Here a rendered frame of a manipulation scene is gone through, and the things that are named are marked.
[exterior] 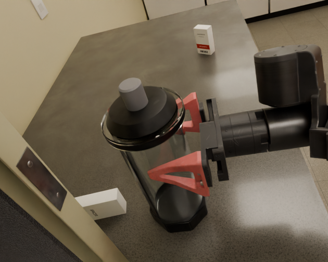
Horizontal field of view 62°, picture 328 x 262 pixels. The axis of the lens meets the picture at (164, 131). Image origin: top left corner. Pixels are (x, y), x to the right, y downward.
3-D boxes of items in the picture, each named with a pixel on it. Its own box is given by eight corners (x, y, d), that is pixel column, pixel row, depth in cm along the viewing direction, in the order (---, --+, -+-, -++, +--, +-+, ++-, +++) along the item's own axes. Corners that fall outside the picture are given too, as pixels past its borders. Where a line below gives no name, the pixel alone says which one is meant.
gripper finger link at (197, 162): (138, 172, 32) (219, 161, 30) (143, 130, 37) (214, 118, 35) (154, 204, 36) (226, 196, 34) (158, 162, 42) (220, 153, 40)
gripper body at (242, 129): (207, 151, 32) (274, 141, 30) (202, 97, 39) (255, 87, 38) (215, 183, 36) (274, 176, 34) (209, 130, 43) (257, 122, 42)
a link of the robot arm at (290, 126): (322, 153, 33) (306, 133, 38) (321, 99, 31) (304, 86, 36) (263, 160, 35) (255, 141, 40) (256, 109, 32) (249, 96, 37)
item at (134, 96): (107, 156, 34) (83, 116, 29) (118, 109, 40) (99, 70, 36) (181, 144, 32) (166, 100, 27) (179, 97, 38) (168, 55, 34)
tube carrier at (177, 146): (147, 235, 46) (92, 151, 32) (151, 182, 54) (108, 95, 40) (212, 228, 44) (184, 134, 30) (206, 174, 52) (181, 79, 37)
